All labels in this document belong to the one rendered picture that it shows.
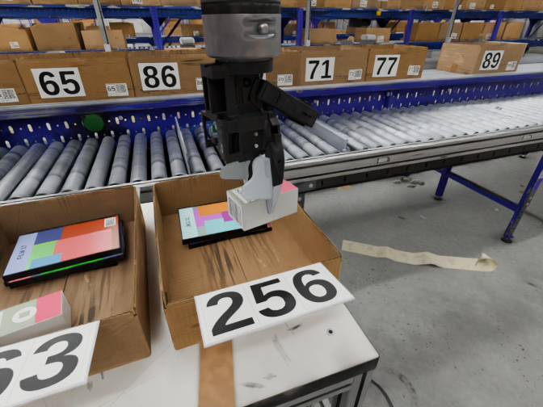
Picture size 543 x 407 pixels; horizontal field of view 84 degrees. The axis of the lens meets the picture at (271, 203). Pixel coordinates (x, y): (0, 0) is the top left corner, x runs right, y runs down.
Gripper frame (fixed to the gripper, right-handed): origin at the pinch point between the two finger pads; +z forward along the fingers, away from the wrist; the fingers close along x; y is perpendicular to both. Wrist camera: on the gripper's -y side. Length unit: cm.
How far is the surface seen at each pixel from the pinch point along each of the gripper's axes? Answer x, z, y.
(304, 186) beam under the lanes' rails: -42, 29, -43
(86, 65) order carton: -115, -9, 13
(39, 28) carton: -560, -17, 33
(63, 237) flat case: -27.9, 13.4, 30.8
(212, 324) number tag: 12.4, 7.1, 14.7
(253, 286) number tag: 9.1, 8.0, 7.2
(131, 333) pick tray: 3.9, 12.2, 23.5
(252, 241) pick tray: -10.6, 17.5, -3.3
